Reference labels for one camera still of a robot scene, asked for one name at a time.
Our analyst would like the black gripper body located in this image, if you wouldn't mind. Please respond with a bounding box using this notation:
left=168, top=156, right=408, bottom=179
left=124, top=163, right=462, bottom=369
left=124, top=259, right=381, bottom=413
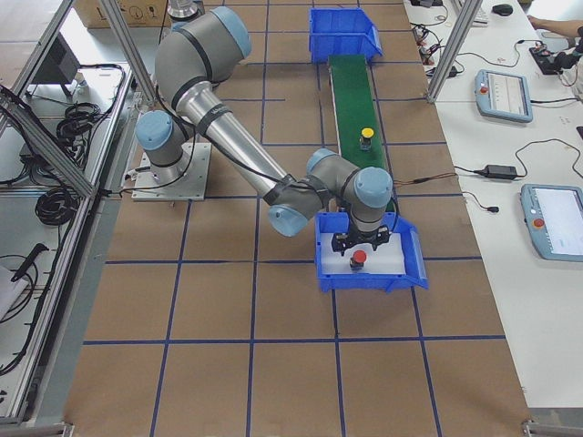
left=333, top=225, right=390, bottom=249

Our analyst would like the red push button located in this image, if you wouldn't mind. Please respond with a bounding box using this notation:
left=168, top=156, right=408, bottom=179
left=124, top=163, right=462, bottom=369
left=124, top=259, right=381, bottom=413
left=349, top=249, right=367, bottom=271

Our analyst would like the yellow push button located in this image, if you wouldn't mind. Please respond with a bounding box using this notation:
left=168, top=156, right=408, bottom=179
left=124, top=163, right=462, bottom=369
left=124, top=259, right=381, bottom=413
left=359, top=127, right=374, bottom=152

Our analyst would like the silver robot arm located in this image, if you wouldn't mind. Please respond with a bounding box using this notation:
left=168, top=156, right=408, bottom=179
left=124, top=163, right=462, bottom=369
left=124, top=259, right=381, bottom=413
left=155, top=6, right=393, bottom=252
left=167, top=0, right=204, bottom=21

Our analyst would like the white foam right liner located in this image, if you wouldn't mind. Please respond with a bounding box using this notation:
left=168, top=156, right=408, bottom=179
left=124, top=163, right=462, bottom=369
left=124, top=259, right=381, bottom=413
left=320, top=233, right=405, bottom=274

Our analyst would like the blue right plastic bin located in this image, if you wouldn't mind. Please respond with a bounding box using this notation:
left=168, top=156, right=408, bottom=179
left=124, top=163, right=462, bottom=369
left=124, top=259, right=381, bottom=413
left=314, top=212, right=429, bottom=292

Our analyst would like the blue plastic bin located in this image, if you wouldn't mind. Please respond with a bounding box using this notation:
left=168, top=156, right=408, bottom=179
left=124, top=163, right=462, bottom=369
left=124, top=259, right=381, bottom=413
left=309, top=7, right=384, bottom=63
left=314, top=212, right=429, bottom=292

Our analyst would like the green conveyor belt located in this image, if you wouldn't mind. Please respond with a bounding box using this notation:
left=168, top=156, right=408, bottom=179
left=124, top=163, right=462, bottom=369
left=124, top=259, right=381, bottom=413
left=328, top=54, right=396, bottom=215

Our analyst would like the black power adapter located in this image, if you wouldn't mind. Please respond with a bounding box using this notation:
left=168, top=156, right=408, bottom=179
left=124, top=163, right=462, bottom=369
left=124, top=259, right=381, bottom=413
left=481, top=164, right=518, bottom=180

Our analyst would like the near teach pendant tablet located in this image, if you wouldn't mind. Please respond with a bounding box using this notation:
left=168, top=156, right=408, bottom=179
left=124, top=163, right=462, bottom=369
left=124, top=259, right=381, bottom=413
left=520, top=184, right=582, bottom=262

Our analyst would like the teach pendant tablet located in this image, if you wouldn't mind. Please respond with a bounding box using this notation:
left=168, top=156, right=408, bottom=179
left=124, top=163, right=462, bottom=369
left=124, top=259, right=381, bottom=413
left=520, top=184, right=582, bottom=262
left=475, top=69, right=533, bottom=123

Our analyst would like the far teach pendant tablet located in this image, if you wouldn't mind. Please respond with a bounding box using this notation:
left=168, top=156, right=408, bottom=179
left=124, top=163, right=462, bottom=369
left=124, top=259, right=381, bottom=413
left=475, top=69, right=533, bottom=123

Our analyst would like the blue left plastic bin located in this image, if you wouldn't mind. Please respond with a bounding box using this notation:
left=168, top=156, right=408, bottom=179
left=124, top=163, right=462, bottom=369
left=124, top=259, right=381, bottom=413
left=309, top=7, right=384, bottom=63

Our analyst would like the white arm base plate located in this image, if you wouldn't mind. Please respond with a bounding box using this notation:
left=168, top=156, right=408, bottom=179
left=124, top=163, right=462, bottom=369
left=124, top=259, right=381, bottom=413
left=131, top=142, right=212, bottom=202

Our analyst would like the aluminium frame post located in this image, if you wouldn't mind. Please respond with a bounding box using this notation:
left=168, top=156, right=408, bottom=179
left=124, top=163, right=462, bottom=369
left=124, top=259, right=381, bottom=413
left=426, top=0, right=481, bottom=103

